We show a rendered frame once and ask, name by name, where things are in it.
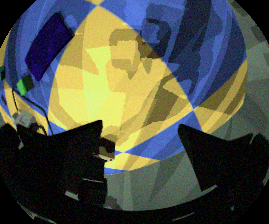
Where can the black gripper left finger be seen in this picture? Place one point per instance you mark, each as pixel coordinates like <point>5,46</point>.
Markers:
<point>65,154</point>

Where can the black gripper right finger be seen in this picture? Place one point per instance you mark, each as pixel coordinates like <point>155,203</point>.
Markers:
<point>209,156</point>

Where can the teal rounded block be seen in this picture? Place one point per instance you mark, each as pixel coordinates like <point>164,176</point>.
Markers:
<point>2,73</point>

